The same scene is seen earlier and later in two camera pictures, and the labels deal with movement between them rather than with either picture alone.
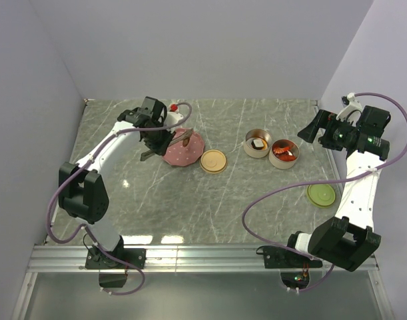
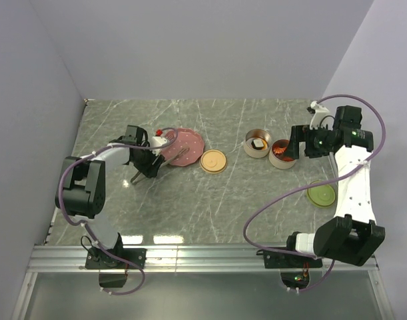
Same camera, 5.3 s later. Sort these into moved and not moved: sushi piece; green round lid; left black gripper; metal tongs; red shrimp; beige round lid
Moved: metal tongs; left black gripper
Not moved: beige round lid; green round lid; red shrimp; sushi piece
